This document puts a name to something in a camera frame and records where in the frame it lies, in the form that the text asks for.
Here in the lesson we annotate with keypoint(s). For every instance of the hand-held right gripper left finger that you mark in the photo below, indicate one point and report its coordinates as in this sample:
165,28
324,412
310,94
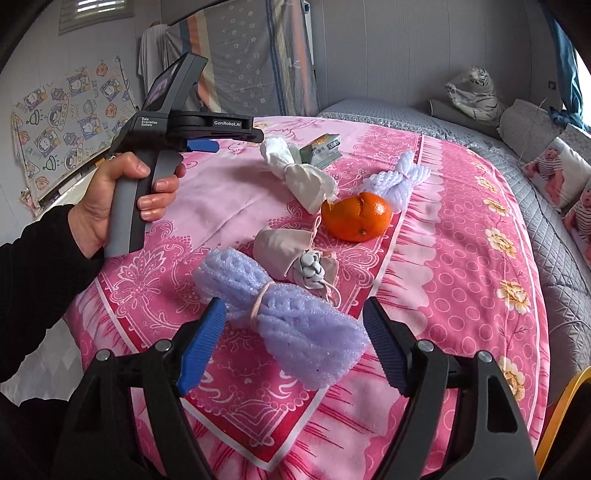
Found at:
201,350

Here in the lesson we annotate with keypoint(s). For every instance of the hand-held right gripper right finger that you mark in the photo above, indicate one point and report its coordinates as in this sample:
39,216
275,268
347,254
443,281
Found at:
385,350

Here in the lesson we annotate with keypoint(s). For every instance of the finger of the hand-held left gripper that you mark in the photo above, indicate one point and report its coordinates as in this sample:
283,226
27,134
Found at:
203,146

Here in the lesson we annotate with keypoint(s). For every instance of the purple foam net bundle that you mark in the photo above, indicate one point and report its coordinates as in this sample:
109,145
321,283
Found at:
295,332

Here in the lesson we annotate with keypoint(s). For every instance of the small white bundle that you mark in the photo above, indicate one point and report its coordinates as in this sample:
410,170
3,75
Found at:
304,180

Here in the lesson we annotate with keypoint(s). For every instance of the small green carton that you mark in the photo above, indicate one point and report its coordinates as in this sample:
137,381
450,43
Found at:
323,150

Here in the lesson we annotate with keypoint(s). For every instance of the beige cloth bundle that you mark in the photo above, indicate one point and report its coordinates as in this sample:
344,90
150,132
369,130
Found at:
281,249

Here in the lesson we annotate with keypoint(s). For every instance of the orange mandarin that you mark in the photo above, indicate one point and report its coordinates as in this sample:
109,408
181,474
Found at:
355,219

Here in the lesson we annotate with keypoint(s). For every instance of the white foam net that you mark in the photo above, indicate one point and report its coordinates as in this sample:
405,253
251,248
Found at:
401,182

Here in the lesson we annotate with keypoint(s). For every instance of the yellow rimmed black trash bin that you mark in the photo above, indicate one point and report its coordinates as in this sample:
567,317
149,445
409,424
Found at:
565,406

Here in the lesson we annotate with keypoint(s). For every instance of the person's left forearm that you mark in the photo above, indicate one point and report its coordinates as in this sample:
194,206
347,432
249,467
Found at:
37,286

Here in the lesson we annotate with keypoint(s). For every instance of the person's left hand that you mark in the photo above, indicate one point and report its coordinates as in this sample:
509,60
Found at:
92,212

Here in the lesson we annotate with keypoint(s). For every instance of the white hanging garment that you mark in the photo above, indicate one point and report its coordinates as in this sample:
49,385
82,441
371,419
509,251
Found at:
154,60

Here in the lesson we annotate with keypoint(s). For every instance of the striped bed sheet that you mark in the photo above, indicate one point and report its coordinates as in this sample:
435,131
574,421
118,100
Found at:
249,60

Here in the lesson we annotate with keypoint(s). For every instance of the pink floral blanket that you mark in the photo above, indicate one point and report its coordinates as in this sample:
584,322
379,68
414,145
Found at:
461,286

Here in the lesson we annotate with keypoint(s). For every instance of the window blind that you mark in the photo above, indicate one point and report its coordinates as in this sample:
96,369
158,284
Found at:
101,14

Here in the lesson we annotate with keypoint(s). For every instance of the grey quilted sofa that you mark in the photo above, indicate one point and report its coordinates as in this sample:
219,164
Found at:
545,221

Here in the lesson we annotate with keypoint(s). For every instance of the baby print pillow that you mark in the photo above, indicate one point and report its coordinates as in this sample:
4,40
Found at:
554,166
581,217

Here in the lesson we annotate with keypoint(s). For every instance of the grey pillow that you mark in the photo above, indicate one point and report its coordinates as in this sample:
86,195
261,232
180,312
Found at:
448,113

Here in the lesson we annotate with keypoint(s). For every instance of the white tiger plush toy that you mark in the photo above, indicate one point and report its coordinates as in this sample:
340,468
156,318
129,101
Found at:
480,99

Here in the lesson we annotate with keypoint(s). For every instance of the short blue curtain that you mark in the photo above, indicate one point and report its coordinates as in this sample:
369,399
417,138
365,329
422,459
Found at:
565,60

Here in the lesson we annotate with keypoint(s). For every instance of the cartoon printed wall cloth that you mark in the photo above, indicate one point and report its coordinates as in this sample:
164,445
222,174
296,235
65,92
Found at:
60,120

